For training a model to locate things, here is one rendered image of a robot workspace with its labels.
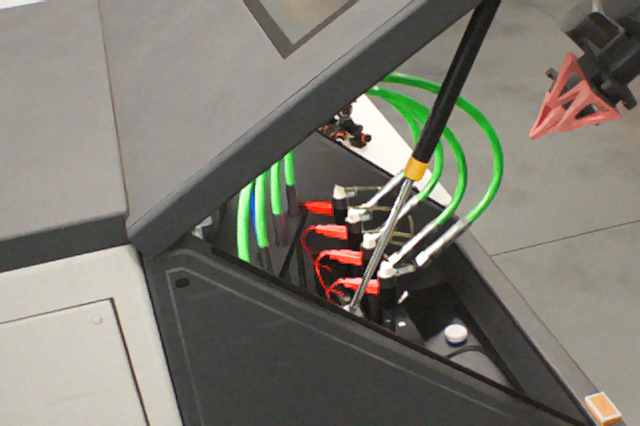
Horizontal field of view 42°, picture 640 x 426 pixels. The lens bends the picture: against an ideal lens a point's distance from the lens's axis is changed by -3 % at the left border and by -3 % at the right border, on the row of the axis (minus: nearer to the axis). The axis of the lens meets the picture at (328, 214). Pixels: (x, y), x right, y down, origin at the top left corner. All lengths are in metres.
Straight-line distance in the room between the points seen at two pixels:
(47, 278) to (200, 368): 0.17
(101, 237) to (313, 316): 0.21
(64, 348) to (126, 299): 0.07
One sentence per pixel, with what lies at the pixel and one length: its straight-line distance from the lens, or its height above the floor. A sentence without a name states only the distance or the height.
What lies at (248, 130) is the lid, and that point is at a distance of 0.67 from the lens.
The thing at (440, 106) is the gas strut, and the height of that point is 1.52.
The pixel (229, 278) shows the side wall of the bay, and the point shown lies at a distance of 0.75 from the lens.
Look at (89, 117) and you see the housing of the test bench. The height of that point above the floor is 1.50.
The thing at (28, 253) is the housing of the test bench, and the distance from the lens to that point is 0.72.
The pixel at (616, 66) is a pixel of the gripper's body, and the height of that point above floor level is 1.41.
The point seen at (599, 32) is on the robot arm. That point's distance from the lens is 1.30.
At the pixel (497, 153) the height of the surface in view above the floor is 1.28.
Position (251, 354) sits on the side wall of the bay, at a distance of 0.80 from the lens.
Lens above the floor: 1.84
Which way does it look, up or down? 31 degrees down
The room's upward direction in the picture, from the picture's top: 6 degrees counter-clockwise
